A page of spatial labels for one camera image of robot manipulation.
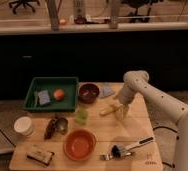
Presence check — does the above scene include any office chair right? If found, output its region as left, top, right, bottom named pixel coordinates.
left=121, top=0, right=163, bottom=23

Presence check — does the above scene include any green plastic tray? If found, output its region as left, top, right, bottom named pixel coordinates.
left=23, top=77, right=78, bottom=112

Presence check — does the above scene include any small metal cup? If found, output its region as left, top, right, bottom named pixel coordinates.
left=57, top=118, right=68, bottom=134

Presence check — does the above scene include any green plastic cup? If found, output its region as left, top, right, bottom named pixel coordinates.
left=75, top=108, right=88, bottom=125

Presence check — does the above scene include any blue sponge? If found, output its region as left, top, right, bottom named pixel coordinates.
left=38, top=90, right=50, bottom=105

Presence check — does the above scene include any dark maroon bowl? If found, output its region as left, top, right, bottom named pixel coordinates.
left=78, top=83, right=99, bottom=104

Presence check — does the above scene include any metal fork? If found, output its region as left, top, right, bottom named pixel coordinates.
left=99, top=152, right=134, bottom=161

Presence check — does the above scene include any yellow banana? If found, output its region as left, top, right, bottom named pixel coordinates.
left=99, top=104, right=115, bottom=116

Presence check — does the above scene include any office chair left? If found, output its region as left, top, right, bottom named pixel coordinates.
left=9, top=0, right=40, bottom=14

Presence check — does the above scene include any orange bowl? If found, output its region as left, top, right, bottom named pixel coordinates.
left=63, top=129, right=96, bottom=161

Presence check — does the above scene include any office chair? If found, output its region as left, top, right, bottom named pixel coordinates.
left=121, top=0, right=163, bottom=23
left=9, top=0, right=40, bottom=14

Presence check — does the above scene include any black dish brush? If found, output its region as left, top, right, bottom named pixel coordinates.
left=111, top=137, right=154, bottom=158

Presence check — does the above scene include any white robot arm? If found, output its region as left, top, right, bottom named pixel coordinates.
left=117, top=70, right=188, bottom=171

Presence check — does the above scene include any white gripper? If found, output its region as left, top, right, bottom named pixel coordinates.
left=114, top=84, right=136, bottom=119

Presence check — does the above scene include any blue grey cloth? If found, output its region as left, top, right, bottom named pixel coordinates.
left=99, top=85, right=115, bottom=98

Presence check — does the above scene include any white paper cup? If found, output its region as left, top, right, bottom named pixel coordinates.
left=14, top=116, right=34, bottom=136

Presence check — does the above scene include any black cable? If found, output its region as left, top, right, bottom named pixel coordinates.
left=152, top=124, right=179, bottom=134

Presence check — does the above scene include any orange red fruit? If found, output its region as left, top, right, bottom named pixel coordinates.
left=53, top=89, right=65, bottom=101

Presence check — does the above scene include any brown white box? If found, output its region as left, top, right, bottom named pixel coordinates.
left=26, top=145, right=54, bottom=166

